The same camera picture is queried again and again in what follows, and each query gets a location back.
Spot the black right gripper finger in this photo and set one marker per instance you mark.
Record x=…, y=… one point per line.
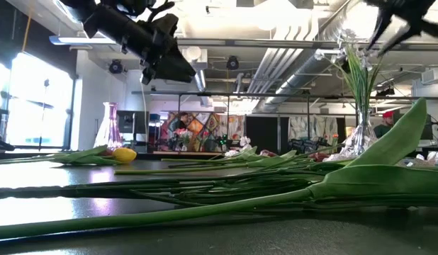
x=378, y=30
x=399, y=39

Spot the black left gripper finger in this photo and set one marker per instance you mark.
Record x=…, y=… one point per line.
x=173, y=69

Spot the yellow artificial tulip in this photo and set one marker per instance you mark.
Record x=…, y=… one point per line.
x=124, y=155
x=134, y=217

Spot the purple glass vase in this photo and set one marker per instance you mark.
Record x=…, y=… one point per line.
x=112, y=127

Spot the clear glass vase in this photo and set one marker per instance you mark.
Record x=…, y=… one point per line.
x=360, y=141

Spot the round white ceiling lamp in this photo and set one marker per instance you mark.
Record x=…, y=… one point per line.
x=193, y=53

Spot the dark computer monitor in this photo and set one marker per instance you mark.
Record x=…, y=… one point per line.
x=427, y=129
x=126, y=122

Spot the white ceiling light bar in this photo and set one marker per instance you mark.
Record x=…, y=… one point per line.
x=70, y=40

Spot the black partition panel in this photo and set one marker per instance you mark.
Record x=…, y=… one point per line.
x=265, y=134

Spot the white patterned curtain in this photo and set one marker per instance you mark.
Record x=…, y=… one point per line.
x=311, y=127

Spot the black tripod stand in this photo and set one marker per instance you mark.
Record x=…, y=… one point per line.
x=46, y=83

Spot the black table mat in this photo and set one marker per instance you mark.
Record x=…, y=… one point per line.
x=240, y=237

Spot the colourful wall hanging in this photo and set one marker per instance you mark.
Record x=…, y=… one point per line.
x=212, y=124

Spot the black horizontal rail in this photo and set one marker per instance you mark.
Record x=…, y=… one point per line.
x=240, y=94

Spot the silver ventilation duct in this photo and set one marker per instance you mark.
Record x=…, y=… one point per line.
x=293, y=83

